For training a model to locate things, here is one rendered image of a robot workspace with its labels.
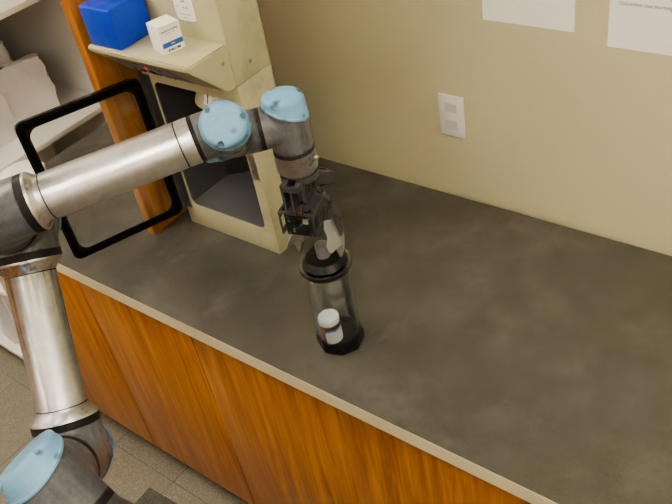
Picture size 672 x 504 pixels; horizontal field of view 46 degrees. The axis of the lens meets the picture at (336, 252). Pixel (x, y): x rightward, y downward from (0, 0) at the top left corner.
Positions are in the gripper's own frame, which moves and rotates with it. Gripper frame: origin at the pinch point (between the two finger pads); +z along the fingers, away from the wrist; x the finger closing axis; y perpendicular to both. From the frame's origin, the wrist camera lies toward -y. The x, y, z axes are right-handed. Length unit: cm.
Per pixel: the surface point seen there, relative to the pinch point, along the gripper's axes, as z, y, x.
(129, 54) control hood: -31, -19, -45
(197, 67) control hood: -30.2, -15.8, -27.5
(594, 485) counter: 26, 24, 56
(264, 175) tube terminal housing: 2.5, -25.8, -24.7
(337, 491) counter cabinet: 71, 10, -5
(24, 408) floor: 119, -24, -153
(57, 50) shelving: 12, -105, -147
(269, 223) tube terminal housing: 16.2, -24.9, -26.1
